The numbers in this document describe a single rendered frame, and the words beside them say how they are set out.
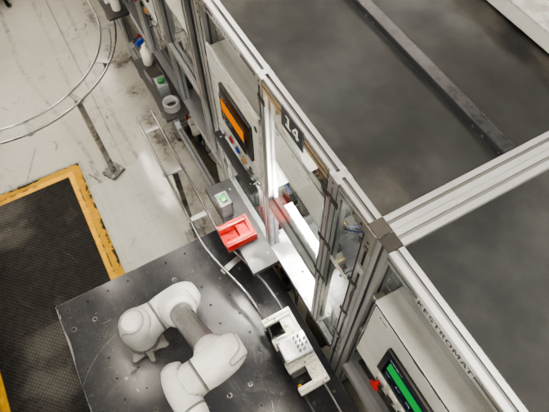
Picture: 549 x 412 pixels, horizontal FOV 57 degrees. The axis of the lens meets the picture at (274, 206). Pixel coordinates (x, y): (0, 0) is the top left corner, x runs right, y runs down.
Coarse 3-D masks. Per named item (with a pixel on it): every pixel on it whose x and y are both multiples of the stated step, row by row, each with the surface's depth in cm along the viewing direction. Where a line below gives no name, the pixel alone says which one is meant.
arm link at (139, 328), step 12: (132, 312) 224; (144, 312) 226; (120, 324) 223; (132, 324) 222; (144, 324) 223; (156, 324) 228; (120, 336) 227; (132, 336) 221; (144, 336) 224; (156, 336) 232; (132, 348) 232; (144, 348) 234
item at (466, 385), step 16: (400, 288) 127; (400, 304) 131; (416, 304) 122; (416, 320) 127; (432, 336) 122; (352, 352) 199; (448, 352) 118; (352, 368) 211; (368, 368) 187; (448, 368) 122; (368, 384) 198; (464, 384) 117; (384, 400) 187; (480, 400) 113
